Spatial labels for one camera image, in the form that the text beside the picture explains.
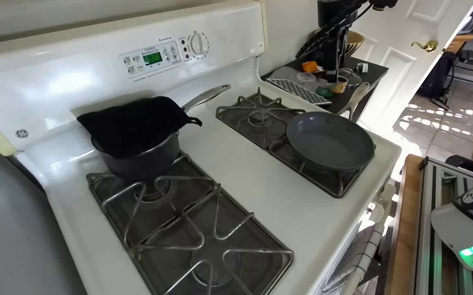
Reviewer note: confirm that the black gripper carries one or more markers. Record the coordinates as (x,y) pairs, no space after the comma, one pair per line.
(334,14)

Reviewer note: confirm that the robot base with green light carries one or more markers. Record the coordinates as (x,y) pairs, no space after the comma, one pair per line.
(465,223)

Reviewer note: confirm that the white round stove knob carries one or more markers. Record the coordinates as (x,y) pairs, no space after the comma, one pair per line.
(199,43)

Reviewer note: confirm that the white gas stove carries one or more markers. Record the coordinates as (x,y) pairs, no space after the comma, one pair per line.
(246,181)

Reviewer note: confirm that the stove digital control panel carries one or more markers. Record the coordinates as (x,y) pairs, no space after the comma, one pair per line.
(151,58)

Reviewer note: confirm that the zebra patterned bowl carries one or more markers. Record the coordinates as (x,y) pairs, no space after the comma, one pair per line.
(354,43)

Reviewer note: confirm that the small orange object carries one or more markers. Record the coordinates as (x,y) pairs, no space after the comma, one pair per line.
(312,66)

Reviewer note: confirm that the small tan cup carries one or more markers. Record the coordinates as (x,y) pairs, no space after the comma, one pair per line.
(341,86)

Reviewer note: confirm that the grid patterned mat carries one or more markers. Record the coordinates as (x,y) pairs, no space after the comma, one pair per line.
(298,91)

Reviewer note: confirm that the white panel door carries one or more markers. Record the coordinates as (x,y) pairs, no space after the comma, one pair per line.
(400,71)

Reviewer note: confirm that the wooden table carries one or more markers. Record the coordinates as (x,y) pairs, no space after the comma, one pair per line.
(459,43)

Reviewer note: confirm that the grey frying pan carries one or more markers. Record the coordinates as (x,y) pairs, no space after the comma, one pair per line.
(328,141)

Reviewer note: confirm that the small double burner grate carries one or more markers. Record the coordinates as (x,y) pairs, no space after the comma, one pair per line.
(258,125)

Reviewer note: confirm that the wooden board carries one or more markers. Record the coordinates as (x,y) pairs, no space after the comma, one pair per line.
(405,230)

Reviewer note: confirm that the black cloth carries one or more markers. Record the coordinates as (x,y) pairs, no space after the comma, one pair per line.
(132,125)

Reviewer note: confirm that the checked kitchen towel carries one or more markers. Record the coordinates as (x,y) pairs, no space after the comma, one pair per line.
(359,256)

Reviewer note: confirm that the metal slatted rack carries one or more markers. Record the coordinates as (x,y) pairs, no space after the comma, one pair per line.
(434,272)

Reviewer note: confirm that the large double burner grate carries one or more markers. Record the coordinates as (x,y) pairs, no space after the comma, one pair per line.
(184,256)

